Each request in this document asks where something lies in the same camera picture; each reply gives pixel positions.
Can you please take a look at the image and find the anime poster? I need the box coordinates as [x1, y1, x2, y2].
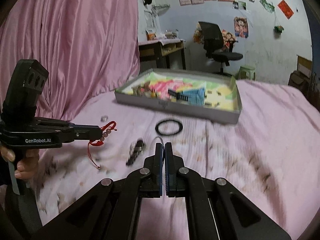
[234, 17, 249, 38]

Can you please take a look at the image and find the grey cardboard tray box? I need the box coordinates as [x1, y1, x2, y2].
[115, 69, 242, 124]

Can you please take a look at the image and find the black office chair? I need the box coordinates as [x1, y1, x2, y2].
[199, 22, 244, 77]

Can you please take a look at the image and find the black hair elastic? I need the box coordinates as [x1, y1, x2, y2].
[155, 119, 183, 137]

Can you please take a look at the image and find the green hanging wall ornament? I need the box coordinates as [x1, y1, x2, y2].
[274, 25, 284, 34]

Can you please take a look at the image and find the brown flower hair tie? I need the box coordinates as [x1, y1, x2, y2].
[132, 83, 158, 99]

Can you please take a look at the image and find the red beaded string bracelet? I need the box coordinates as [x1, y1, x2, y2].
[87, 120, 118, 170]

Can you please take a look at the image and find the green plastic stool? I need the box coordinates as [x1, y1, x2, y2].
[238, 65, 256, 81]

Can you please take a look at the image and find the red paper wall card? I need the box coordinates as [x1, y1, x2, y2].
[278, 0, 294, 20]

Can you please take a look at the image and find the person's left hand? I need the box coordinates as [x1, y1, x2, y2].
[1, 146, 40, 181]

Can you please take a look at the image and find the dark wooden desk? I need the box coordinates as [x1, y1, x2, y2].
[138, 38, 186, 70]

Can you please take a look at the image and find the colourful painted paper lining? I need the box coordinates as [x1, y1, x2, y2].
[121, 72, 239, 112]

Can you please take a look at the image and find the pink bed sheet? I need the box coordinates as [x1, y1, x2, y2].
[34, 81, 319, 239]

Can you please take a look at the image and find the black band watch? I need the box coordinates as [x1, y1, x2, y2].
[126, 138, 146, 166]

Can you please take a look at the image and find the pink satin curtain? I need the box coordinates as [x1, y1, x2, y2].
[1, 0, 140, 120]

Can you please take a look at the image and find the clear thin ring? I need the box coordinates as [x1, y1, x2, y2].
[152, 135, 166, 156]

